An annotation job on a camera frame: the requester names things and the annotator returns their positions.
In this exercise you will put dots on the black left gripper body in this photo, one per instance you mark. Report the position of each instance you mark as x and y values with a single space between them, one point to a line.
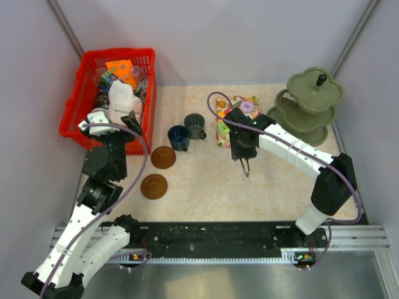
116 143

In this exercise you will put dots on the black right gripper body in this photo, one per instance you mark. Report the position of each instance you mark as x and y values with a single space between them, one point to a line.
239 149

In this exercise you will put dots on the stainless steel food tongs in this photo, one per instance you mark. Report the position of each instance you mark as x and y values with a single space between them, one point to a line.
245 166

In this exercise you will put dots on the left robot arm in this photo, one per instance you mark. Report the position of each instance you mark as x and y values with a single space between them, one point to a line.
72 262

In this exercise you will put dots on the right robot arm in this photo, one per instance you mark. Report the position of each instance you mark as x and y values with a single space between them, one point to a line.
333 176

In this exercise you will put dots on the white cloth bag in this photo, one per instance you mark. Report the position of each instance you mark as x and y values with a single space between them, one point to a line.
122 102

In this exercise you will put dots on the purple frosted donut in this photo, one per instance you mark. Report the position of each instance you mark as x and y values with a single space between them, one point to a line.
247 107

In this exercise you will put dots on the black cylindrical can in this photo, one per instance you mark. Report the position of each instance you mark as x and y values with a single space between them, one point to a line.
101 100

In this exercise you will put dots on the brown wooden coaster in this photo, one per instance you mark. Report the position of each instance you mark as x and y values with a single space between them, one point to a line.
154 186
163 157

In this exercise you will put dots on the dark blue mug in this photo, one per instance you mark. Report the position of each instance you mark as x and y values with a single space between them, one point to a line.
179 139

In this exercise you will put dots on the orange dotted box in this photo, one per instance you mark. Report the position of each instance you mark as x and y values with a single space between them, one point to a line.
121 68

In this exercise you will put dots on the red plastic basket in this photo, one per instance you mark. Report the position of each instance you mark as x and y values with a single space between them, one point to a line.
93 77

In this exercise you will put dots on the dark green mug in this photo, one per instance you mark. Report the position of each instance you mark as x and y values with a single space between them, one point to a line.
195 123

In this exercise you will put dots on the chocolate cake slice with cherry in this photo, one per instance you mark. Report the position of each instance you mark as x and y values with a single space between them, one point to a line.
289 101

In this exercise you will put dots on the green three-tier dessert stand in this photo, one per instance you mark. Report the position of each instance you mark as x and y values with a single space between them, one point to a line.
317 93

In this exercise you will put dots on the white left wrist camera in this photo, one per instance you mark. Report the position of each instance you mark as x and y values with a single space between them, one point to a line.
96 124

